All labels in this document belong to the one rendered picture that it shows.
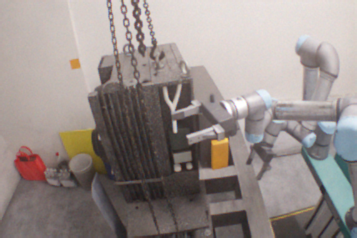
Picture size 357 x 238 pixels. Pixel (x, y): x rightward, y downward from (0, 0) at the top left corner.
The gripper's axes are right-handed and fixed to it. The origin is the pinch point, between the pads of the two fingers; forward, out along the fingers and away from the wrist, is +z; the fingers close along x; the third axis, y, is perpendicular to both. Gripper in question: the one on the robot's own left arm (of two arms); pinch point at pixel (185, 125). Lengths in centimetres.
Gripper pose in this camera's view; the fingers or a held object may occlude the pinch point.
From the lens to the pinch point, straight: 79.2
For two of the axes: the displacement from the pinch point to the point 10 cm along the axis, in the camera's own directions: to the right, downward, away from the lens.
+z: -9.3, 3.0, -2.1
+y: -1.4, -8.2, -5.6
